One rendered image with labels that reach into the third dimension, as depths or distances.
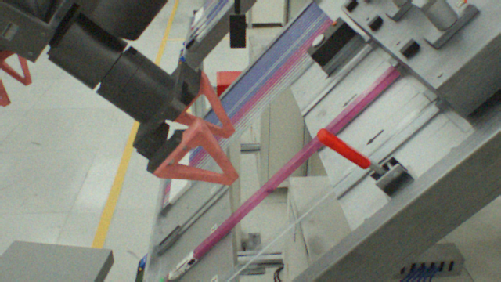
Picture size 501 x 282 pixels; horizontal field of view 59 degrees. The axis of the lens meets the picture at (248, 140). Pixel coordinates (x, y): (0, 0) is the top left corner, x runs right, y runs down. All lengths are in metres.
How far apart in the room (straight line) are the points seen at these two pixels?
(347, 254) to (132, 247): 1.60
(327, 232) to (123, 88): 0.74
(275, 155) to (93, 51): 1.71
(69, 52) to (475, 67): 0.36
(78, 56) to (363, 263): 0.33
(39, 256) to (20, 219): 1.21
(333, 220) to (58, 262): 0.63
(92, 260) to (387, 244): 0.74
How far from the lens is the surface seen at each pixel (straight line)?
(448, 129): 0.49
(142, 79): 0.42
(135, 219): 2.13
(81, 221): 2.20
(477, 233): 1.17
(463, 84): 0.45
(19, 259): 1.13
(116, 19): 0.40
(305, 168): 2.10
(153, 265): 0.83
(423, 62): 0.48
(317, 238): 1.04
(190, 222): 0.82
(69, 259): 1.08
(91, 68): 0.42
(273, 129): 2.01
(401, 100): 0.56
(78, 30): 0.42
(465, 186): 0.45
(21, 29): 0.41
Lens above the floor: 1.30
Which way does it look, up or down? 29 degrees down
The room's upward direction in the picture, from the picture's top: straight up
